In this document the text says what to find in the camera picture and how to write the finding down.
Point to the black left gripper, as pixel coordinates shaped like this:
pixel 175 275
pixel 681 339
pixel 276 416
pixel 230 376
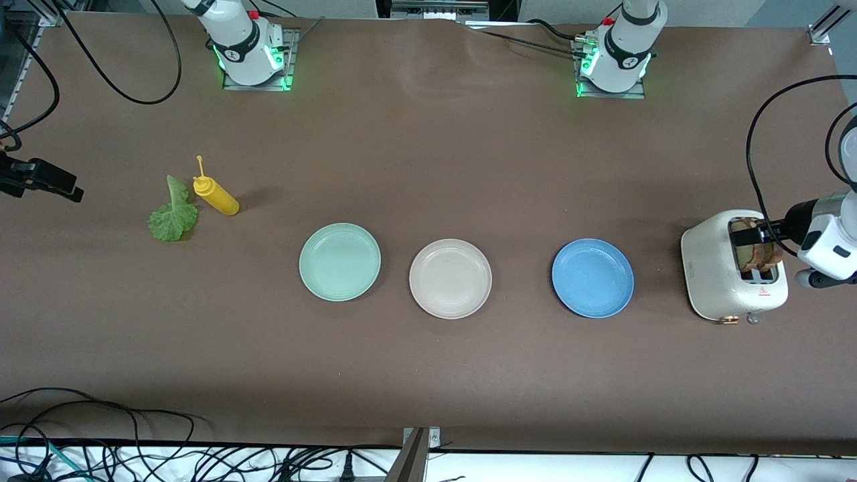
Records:
pixel 797 219

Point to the blue plate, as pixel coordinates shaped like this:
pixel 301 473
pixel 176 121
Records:
pixel 592 278

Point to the yellow mustard squeeze bottle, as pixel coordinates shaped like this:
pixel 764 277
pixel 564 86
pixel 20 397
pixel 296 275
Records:
pixel 217 195

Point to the grey metal base plate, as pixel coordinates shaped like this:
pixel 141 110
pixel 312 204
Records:
pixel 292 53
pixel 636 94

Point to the dark metal profile bar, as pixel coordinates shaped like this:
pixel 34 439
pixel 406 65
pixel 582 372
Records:
pixel 410 462

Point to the black power plug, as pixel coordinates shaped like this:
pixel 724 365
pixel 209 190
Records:
pixel 347 468

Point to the brown bread slice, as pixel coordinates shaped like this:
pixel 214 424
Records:
pixel 770 258
pixel 746 254

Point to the white two-slot toaster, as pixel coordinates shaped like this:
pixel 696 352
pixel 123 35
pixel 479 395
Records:
pixel 710 268

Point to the mint green plate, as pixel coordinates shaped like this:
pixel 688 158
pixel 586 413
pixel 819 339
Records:
pixel 340 262

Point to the small metal bracket plate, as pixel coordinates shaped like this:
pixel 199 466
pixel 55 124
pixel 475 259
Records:
pixel 434 438

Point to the black and silver control box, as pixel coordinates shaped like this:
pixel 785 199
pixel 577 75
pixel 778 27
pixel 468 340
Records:
pixel 438 10

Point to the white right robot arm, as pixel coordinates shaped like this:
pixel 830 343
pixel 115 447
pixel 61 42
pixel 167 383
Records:
pixel 241 40

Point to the green lettuce leaf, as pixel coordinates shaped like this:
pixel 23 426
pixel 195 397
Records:
pixel 173 224

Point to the beige plate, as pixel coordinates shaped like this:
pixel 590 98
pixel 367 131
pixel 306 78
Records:
pixel 450 278

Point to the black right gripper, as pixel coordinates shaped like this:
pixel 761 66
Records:
pixel 15 175

